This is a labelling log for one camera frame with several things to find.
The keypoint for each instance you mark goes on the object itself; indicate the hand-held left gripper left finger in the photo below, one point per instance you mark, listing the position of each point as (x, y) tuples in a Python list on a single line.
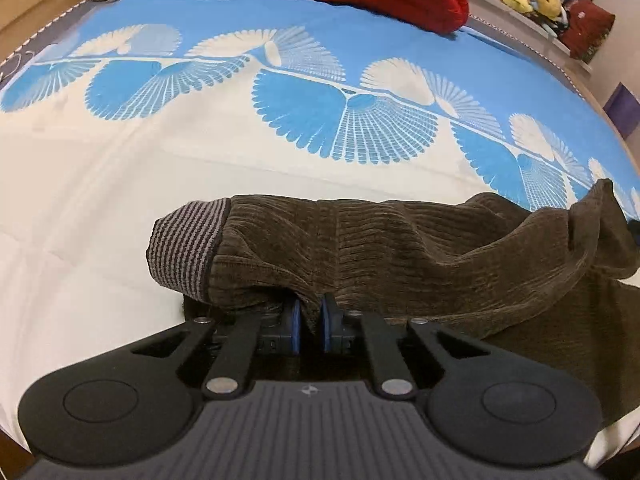
[(295, 327)]

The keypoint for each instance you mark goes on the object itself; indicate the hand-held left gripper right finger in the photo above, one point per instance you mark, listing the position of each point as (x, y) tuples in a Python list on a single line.
[(328, 327)]

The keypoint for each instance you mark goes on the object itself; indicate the blue white printed bed sheet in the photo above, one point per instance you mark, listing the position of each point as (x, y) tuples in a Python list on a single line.
[(100, 185)]

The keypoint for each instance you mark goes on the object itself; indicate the white windowsill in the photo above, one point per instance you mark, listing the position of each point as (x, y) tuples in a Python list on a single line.
[(505, 17)]

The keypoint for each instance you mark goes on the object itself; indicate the purple board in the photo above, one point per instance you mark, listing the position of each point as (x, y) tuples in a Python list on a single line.
[(622, 110)]

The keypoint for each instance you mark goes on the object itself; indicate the yellow bear plush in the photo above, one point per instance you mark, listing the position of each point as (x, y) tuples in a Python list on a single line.
[(546, 0)]

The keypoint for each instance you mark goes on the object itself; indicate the dark red cushion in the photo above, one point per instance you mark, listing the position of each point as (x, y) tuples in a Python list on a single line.
[(587, 27)]

